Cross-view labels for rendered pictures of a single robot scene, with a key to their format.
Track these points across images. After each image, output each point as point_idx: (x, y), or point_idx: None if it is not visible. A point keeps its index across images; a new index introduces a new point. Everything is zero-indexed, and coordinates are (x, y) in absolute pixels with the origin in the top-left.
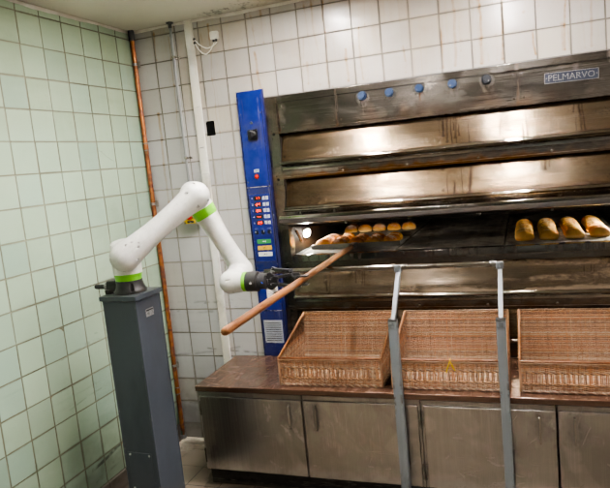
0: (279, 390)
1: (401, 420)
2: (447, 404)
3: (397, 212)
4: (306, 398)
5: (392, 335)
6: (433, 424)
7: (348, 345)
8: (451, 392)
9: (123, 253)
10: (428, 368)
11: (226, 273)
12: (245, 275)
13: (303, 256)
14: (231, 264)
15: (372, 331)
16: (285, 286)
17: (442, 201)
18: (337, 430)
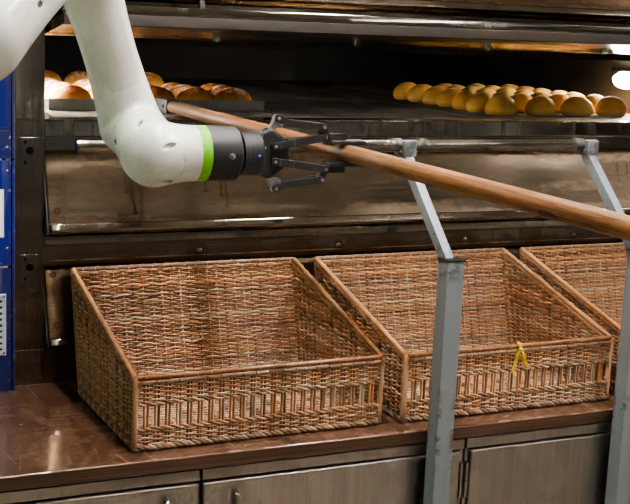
0: (147, 465)
1: (444, 488)
2: (516, 439)
3: (357, 25)
4: (214, 474)
5: (453, 294)
6: (485, 487)
7: (192, 345)
8: (519, 413)
9: (7, 16)
10: (476, 367)
11: (156, 126)
12: (213, 134)
13: (79, 120)
14: (132, 106)
15: (247, 309)
16: (308, 167)
17: (409, 15)
18: None
